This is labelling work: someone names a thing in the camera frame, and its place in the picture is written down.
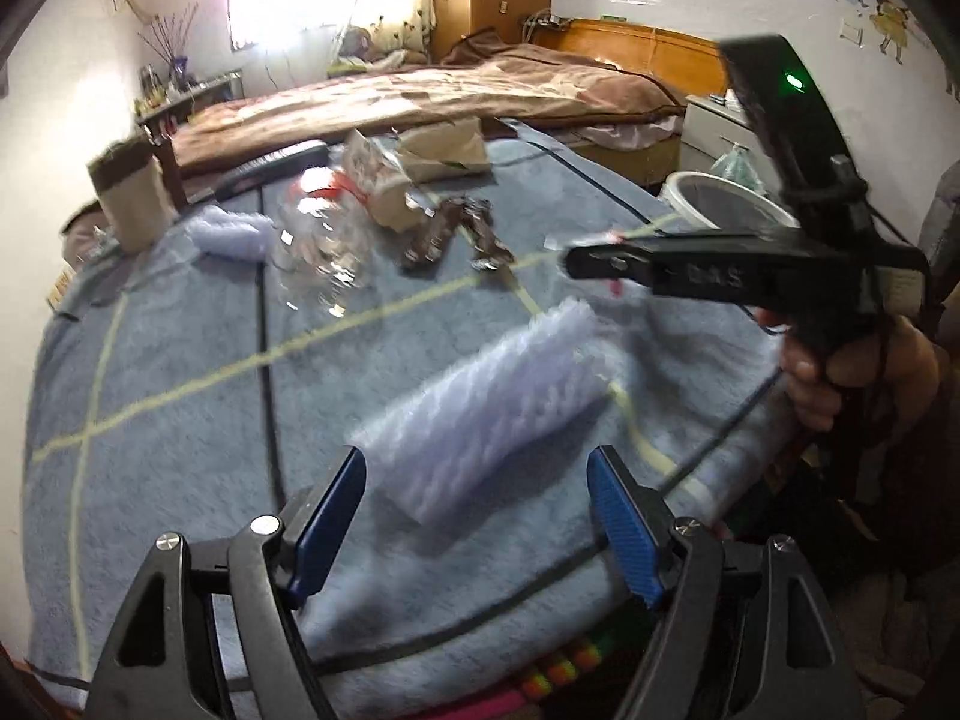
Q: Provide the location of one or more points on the crushed patterned paper cup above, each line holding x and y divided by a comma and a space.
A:
379, 182

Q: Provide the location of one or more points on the crumpled beige paper bag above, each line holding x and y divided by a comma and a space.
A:
444, 150

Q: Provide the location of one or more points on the white foam wrap sheet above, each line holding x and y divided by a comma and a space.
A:
430, 448

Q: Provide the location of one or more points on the person's right hand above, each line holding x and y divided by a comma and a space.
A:
920, 374

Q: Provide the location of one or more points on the cartoon couple wall sticker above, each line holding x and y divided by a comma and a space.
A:
890, 30

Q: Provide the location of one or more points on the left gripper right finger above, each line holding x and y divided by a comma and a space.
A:
742, 630

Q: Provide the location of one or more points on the white trash bin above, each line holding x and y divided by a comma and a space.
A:
712, 202

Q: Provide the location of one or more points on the green plastic bag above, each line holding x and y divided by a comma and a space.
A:
736, 166

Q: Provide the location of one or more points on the vase with twigs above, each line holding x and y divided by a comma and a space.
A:
167, 36

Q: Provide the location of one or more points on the brown white thermos mug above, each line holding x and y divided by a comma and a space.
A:
139, 187

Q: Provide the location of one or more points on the blue plaid tablecloth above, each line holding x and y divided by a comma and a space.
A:
175, 393

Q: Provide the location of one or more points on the brown snack wrapper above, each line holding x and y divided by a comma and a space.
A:
489, 253
433, 235

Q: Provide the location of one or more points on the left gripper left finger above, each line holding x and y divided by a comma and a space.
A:
162, 658

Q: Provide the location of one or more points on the dark blue glasses case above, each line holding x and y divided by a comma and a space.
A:
271, 167

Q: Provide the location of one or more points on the teddy bear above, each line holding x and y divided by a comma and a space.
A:
357, 54

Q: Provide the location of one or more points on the wooden headboard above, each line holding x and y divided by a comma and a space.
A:
689, 63

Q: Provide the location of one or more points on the cluttered wall shelf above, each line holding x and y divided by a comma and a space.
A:
179, 106

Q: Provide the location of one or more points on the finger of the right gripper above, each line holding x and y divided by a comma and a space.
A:
628, 260

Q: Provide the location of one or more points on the clear bottle red label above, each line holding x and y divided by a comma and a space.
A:
322, 243

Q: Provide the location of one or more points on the white bedside cabinet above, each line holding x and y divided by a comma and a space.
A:
710, 130

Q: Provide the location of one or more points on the bed with brown blanket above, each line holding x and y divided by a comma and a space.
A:
482, 76

